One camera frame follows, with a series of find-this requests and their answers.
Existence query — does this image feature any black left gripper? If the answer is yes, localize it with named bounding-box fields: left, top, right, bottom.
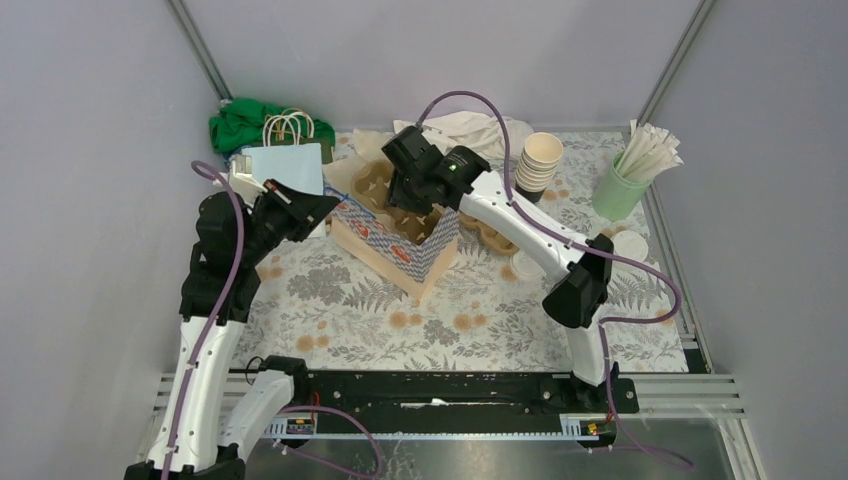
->
left=239, top=177, right=340, bottom=265

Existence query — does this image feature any blue checkered paper bag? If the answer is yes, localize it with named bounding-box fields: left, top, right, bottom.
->
left=324, top=129, right=459, bottom=299

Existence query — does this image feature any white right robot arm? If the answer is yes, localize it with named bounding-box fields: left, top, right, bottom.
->
left=381, top=125, right=614, bottom=412

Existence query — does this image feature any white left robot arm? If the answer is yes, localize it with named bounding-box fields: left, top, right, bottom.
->
left=125, top=180, right=340, bottom=479

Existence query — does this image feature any white coffee lid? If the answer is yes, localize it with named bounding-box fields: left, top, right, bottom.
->
left=509, top=250, right=545, bottom=281

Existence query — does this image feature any light blue paper bag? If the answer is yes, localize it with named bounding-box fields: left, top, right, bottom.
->
left=241, top=114, right=324, bottom=195

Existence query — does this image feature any white cloth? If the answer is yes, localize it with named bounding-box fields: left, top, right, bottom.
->
left=422, top=111, right=534, bottom=160

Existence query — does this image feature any floral tablecloth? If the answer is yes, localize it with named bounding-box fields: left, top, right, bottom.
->
left=231, top=132, right=689, bottom=373

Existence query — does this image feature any stack of brown cup carriers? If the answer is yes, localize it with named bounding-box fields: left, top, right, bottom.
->
left=459, top=213, right=519, bottom=256

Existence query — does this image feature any green cloth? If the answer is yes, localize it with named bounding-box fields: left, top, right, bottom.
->
left=208, top=97, right=336, bottom=154

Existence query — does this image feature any stack of black paper cups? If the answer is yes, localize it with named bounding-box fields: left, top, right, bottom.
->
left=515, top=132, right=564, bottom=203

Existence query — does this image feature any green straw holder cup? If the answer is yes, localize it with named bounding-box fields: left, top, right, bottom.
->
left=592, top=152, right=652, bottom=222

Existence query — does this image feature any stack of white lids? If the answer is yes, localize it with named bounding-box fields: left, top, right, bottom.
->
left=611, top=230, right=649, bottom=264

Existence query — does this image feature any bundle of white wrapped straws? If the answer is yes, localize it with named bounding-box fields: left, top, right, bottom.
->
left=612, top=119, right=684, bottom=183

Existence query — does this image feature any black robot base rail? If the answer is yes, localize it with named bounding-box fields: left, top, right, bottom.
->
left=251, top=356, right=640, bottom=436

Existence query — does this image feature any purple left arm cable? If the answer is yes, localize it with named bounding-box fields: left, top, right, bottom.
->
left=158, top=160, right=386, bottom=480

